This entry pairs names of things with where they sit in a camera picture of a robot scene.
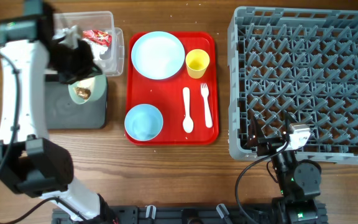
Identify brown food scrap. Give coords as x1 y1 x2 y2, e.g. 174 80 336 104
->
74 87 91 100

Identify small blue bowl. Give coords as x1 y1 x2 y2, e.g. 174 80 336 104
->
124 104 163 142

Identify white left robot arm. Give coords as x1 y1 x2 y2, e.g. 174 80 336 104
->
0 1 119 223

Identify red plastic tray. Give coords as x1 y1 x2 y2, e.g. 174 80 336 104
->
126 32 219 146

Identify black food waste tray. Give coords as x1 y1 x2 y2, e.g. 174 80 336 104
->
45 75 108 130

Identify clear plastic bin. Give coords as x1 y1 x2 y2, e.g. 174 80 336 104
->
54 11 124 77

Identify blue-grey dishwasher rack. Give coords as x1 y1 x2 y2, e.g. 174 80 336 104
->
227 6 358 165

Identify white tissue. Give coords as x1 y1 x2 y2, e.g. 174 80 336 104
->
53 25 83 49

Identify light blue plate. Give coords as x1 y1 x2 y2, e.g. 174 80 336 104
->
131 31 185 80

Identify yellow plastic cup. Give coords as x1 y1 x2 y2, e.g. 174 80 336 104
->
185 49 210 79

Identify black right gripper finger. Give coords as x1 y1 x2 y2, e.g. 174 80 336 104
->
284 112 296 134
247 116 264 147

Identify white plastic spoon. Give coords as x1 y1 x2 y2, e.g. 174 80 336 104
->
183 87 194 133

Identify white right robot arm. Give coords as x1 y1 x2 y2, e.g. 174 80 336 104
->
246 113 326 223

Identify white plastic fork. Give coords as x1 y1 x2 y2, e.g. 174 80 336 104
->
200 83 213 128

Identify pale green bowl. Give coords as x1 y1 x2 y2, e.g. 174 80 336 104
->
68 75 108 105

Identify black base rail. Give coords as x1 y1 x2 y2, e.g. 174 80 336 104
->
52 202 328 224

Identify red snack wrapper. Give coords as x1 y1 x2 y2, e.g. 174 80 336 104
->
83 30 112 47

